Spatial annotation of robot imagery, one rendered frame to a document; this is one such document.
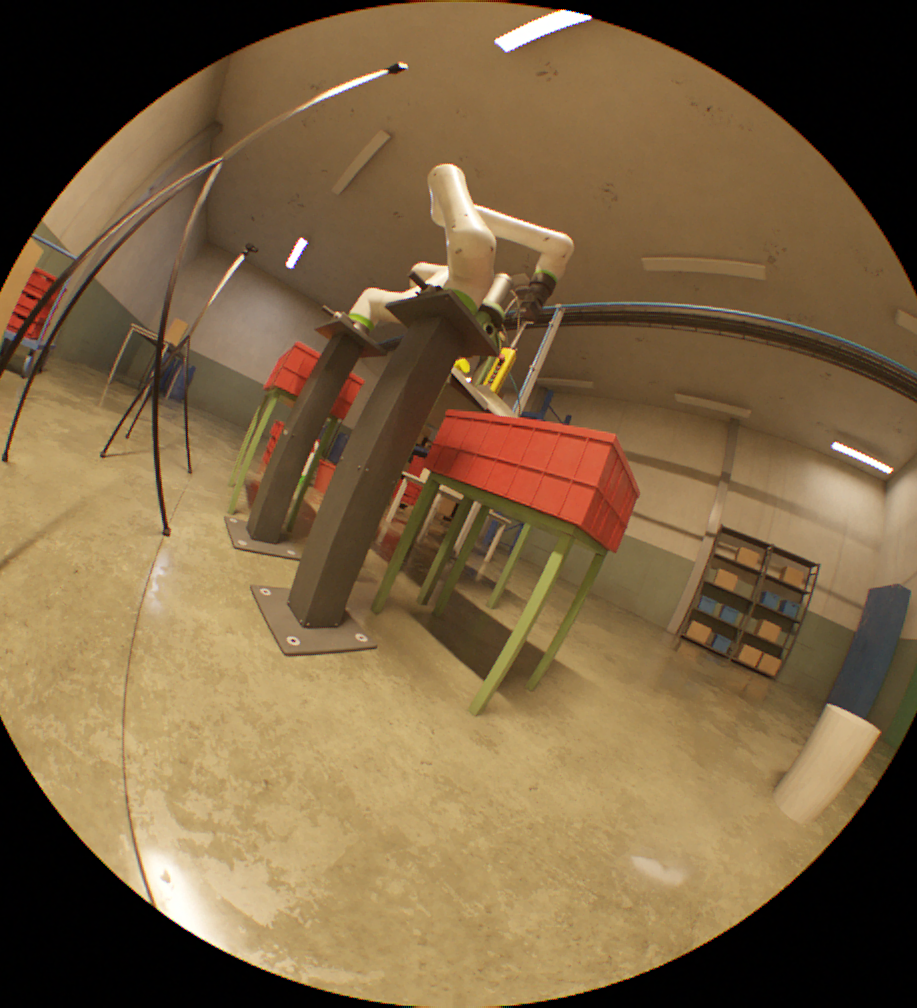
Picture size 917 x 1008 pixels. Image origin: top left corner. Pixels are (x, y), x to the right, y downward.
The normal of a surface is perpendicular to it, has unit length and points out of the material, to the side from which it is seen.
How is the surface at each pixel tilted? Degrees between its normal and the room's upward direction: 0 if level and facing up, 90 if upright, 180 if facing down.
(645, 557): 90
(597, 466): 90
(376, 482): 90
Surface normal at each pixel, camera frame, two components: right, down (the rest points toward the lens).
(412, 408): 0.73, 0.33
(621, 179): -0.41, 0.91
